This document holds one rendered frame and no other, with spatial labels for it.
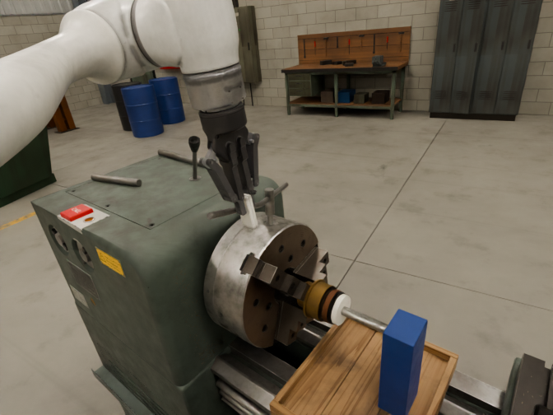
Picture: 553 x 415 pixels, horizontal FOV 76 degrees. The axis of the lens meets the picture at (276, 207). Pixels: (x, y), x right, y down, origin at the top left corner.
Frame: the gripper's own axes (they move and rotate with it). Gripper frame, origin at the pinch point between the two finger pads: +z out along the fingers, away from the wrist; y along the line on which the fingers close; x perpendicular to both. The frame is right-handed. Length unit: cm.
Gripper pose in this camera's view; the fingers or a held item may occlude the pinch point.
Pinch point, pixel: (246, 211)
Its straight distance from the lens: 67.8
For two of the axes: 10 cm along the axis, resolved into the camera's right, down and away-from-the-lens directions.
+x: -7.7, -2.0, 6.0
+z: 1.7, 8.5, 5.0
